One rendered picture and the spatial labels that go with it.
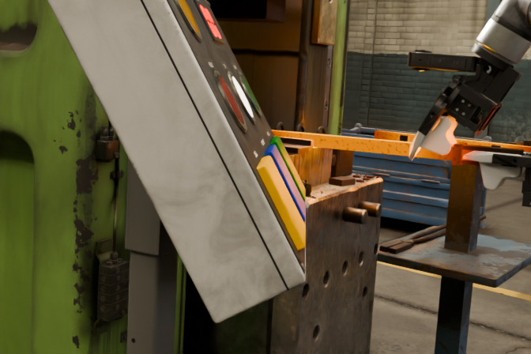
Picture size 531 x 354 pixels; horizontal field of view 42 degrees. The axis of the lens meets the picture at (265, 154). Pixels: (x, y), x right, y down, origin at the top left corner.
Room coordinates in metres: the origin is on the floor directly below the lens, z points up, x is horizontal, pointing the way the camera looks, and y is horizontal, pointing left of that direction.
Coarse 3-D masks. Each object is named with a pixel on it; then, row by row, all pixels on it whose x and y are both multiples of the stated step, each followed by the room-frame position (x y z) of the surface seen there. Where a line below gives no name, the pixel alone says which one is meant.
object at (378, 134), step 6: (378, 132) 1.62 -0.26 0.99; (384, 132) 1.61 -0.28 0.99; (390, 132) 1.61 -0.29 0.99; (396, 132) 1.62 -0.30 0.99; (378, 138) 1.62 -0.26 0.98; (384, 138) 1.61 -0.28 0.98; (390, 138) 1.60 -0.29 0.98; (396, 138) 1.59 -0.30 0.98; (456, 138) 1.54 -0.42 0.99; (468, 144) 1.50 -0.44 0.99; (474, 144) 1.49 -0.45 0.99; (480, 144) 1.48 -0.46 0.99; (486, 144) 1.48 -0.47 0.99; (492, 144) 1.47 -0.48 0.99; (498, 144) 1.46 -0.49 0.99; (504, 144) 1.47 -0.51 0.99; (528, 150) 1.43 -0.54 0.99
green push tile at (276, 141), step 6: (276, 138) 0.78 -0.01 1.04; (270, 144) 0.74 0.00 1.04; (276, 144) 0.74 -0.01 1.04; (282, 144) 0.80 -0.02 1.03; (282, 150) 0.76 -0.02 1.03; (282, 156) 0.74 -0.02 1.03; (288, 156) 0.80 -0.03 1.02; (288, 162) 0.77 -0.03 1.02; (288, 168) 0.74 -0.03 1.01; (294, 168) 0.80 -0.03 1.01; (294, 174) 0.76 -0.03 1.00; (294, 180) 0.74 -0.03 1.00; (300, 180) 0.80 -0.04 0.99; (300, 186) 0.76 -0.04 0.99; (300, 192) 0.74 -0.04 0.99
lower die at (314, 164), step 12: (288, 144) 1.23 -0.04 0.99; (300, 144) 1.23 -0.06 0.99; (312, 144) 1.22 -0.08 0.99; (300, 156) 1.18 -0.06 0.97; (312, 156) 1.23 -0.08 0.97; (324, 156) 1.27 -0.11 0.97; (300, 168) 1.18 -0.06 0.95; (312, 168) 1.23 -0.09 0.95; (324, 168) 1.28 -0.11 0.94; (312, 180) 1.23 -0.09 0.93; (324, 180) 1.28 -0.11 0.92
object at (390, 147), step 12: (276, 132) 1.26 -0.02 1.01; (288, 132) 1.25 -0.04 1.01; (300, 132) 1.27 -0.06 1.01; (324, 144) 1.22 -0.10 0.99; (336, 144) 1.21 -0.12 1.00; (348, 144) 1.20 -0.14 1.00; (360, 144) 1.19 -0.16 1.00; (372, 144) 1.18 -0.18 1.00; (384, 144) 1.17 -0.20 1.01; (396, 144) 1.16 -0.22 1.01; (408, 144) 1.15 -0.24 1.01; (456, 144) 1.10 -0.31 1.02; (420, 156) 1.14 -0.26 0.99; (432, 156) 1.13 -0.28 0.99; (444, 156) 1.12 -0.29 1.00; (456, 156) 1.10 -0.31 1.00
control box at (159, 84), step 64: (64, 0) 0.52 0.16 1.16; (128, 0) 0.51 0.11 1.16; (192, 0) 0.69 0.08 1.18; (128, 64) 0.51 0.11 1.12; (192, 64) 0.51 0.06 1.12; (128, 128) 0.51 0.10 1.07; (192, 128) 0.51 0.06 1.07; (256, 128) 0.68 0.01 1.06; (192, 192) 0.51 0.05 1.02; (256, 192) 0.51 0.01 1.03; (192, 256) 0.51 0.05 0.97; (256, 256) 0.51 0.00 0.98
